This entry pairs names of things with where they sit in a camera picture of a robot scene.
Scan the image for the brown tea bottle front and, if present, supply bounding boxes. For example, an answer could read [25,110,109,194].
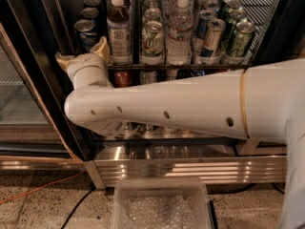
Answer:
[107,0,132,65]

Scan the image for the silver can bottom middle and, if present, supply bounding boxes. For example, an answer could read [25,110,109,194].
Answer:
[144,124,155,134]

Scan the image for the silver can middle shelf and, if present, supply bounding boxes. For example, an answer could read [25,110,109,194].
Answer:
[166,69,178,81]

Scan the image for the white can middle shelf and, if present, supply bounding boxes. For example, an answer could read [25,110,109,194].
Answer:
[140,71,157,85]

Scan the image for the stainless steel fridge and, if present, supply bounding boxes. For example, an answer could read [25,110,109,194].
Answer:
[0,0,305,189]

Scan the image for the water bottle front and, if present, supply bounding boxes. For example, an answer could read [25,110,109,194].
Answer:
[166,0,193,65]

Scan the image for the clear plastic bin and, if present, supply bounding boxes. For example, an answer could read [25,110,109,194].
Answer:
[111,177,214,229]

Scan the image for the orange can middle shelf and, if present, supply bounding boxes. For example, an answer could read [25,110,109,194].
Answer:
[114,71,132,88]

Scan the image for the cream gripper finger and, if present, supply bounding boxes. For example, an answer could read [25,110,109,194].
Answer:
[55,52,74,73]
[91,36,110,63]

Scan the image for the blue pepsi can front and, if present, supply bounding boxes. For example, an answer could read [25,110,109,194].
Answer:
[74,19,97,52]

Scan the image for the orange cable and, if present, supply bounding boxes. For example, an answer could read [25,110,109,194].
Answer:
[0,170,86,206]

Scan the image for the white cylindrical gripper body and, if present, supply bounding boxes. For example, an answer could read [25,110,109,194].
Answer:
[67,53,112,90]

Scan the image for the silver can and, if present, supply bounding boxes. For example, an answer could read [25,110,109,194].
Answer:
[144,124,155,134]
[123,122,133,134]

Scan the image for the red bull can front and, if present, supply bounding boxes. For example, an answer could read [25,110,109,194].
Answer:
[200,19,226,58]

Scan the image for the green soda can front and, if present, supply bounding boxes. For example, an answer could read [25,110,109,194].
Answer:
[226,22,256,62]

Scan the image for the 7up can front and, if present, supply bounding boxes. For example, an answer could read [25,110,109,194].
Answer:
[140,21,164,65]

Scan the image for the white can shelf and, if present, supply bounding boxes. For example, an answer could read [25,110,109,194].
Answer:
[140,71,157,85]
[164,127,179,135]

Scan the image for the black cable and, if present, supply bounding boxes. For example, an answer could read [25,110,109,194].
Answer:
[60,184,96,229]
[207,181,287,196]

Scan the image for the silver can bottom left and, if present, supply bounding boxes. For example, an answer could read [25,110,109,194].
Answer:
[123,122,133,134]

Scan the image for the white can bottom shelf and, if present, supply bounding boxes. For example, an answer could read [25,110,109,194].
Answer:
[164,127,179,135]

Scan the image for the black cable left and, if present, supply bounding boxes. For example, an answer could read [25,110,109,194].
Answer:
[60,184,96,229]

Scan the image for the blue pepsi can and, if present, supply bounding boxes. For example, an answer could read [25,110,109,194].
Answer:
[74,19,97,52]
[81,8,101,29]
[84,0,103,12]

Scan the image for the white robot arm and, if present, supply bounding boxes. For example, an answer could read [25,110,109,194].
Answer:
[55,39,305,229]

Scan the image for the black cable right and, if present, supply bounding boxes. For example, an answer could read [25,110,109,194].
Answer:
[207,181,287,196]

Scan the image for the glass fridge door left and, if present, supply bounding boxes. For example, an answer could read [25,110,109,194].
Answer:
[0,27,82,166]

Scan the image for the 7up can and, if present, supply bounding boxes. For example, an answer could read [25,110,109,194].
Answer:
[143,8,161,24]
[142,0,159,11]
[140,21,164,65]

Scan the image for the red bull can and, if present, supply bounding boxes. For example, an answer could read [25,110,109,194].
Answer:
[200,19,226,58]
[193,0,210,16]
[194,10,216,52]

